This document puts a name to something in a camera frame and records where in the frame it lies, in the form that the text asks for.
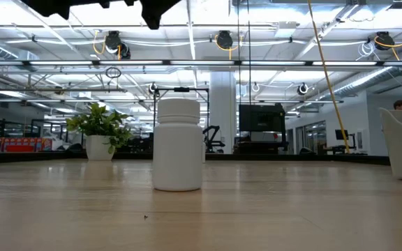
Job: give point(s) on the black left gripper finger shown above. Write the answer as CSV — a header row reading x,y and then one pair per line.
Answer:
x,y
154,12

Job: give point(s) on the black background robot arm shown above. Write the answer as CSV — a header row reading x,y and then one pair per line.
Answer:
x,y
215,143

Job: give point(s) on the white pill bottle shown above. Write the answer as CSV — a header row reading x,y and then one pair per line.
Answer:
x,y
177,157

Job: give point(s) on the long ceiling light strip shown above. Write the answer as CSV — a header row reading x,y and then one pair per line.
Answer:
x,y
201,63

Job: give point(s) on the white building column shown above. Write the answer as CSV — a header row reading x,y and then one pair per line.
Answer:
x,y
222,111

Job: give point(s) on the green plant in white pot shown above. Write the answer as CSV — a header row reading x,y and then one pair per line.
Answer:
x,y
98,146

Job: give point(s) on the black monitor on stand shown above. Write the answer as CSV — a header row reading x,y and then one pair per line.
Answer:
x,y
262,118

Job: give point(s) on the red and orange boxes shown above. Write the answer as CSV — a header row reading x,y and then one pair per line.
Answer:
x,y
23,144

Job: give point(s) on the small black desk monitor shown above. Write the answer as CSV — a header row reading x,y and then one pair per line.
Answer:
x,y
341,134

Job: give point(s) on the person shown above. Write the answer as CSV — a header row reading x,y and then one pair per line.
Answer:
x,y
401,104

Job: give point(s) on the black metal table frame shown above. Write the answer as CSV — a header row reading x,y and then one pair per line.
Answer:
x,y
257,157

